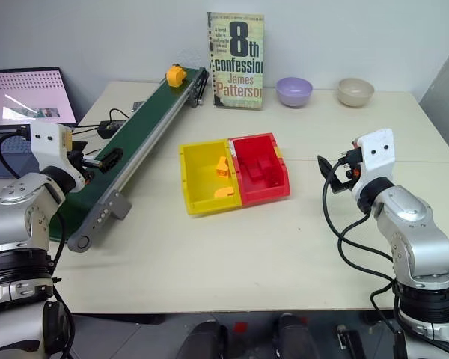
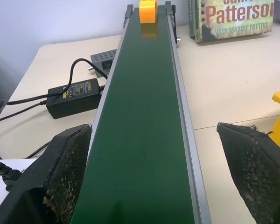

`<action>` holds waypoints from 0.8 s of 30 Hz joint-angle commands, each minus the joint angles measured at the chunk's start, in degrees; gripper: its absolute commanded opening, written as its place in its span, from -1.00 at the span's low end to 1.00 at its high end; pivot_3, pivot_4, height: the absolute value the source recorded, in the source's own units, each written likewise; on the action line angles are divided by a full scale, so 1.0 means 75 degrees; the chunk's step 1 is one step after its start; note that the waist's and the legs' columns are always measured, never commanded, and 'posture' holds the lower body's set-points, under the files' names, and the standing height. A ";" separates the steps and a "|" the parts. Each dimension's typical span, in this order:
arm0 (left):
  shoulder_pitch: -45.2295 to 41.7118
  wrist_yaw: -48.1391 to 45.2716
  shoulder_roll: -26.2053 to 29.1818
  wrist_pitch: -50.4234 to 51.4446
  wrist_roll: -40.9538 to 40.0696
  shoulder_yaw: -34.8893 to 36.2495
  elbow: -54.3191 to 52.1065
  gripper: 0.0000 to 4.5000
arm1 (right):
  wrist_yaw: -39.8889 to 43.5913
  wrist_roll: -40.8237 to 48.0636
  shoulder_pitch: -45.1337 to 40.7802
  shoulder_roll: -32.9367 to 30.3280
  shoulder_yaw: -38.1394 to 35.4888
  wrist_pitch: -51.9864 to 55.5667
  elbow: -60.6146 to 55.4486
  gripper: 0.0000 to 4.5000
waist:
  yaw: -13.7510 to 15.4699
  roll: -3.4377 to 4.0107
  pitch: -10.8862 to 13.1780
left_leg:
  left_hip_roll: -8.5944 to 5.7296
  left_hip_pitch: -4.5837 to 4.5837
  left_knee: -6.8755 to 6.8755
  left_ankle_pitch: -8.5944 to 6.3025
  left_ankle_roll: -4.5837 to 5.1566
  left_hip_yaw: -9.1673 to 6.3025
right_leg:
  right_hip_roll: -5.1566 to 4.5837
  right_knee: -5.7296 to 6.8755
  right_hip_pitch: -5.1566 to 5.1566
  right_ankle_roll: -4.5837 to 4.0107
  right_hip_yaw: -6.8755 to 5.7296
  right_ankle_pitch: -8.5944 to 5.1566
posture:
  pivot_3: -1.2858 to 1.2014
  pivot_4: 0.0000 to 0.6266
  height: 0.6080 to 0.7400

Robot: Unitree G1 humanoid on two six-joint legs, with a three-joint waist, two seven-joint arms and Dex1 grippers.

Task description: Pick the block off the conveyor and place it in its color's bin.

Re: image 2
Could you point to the white power strip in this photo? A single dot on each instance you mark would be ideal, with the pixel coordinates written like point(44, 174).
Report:
point(2, 184)

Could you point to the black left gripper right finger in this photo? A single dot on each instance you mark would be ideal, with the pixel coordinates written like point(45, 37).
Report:
point(254, 170)

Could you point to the black mains plug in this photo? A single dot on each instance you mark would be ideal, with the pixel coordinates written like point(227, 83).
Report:
point(4, 172)

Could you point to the James Patterson book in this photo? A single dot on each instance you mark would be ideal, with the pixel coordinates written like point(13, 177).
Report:
point(231, 19)

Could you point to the orange plastic block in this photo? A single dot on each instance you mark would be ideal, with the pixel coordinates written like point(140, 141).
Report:
point(148, 11)

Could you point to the black power adapter brick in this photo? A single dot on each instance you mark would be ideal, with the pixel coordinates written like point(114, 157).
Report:
point(74, 98)

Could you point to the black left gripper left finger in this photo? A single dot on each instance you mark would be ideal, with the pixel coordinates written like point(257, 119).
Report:
point(58, 172)

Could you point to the green conveyor belt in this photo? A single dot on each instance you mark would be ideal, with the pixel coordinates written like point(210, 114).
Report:
point(140, 121)

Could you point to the grey speed controller box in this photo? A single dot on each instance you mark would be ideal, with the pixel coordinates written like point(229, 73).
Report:
point(103, 64)

